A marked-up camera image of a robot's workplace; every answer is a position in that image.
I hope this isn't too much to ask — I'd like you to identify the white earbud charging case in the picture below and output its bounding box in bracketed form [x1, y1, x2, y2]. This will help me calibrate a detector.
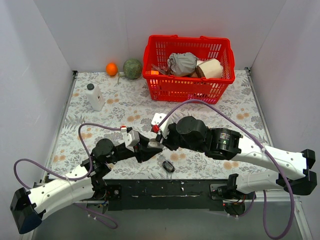
[147, 140, 160, 149]

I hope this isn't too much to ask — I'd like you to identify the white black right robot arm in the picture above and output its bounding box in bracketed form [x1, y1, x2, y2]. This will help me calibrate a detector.
[151, 113, 318, 199]

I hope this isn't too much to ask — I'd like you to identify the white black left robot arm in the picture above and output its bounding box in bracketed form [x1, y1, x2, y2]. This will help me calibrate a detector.
[10, 128, 163, 234]

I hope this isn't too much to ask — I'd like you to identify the crumpled grey bag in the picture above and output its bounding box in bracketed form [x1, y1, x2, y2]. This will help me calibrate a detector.
[167, 52, 198, 77]

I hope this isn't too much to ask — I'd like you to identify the floral patterned table mat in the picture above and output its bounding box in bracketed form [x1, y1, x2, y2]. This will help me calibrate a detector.
[48, 70, 270, 179]

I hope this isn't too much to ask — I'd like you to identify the white bottle black cap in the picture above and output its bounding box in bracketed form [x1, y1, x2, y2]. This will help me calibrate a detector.
[85, 83, 105, 112]

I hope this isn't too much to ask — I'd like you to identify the green melon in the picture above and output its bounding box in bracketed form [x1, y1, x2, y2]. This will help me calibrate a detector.
[117, 58, 143, 83]

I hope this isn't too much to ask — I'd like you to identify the black earbud charging case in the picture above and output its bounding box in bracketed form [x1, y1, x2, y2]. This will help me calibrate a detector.
[162, 160, 175, 173]

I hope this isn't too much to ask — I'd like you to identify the beige paper roll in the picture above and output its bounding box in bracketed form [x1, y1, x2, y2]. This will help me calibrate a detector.
[195, 58, 224, 79]

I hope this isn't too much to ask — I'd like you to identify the orange fruit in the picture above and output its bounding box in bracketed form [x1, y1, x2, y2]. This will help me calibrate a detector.
[105, 62, 118, 76]

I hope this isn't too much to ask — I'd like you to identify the clear plastic snack wrapper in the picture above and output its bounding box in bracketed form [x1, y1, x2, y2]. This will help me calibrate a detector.
[151, 64, 171, 76]

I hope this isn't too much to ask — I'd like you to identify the red plastic shopping basket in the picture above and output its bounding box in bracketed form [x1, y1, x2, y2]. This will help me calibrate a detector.
[142, 35, 236, 104]

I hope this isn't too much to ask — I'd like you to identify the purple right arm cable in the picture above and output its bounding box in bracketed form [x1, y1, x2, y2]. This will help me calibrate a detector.
[156, 99, 296, 240]

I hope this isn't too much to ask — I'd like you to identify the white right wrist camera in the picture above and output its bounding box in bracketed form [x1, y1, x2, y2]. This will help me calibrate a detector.
[151, 113, 172, 139]

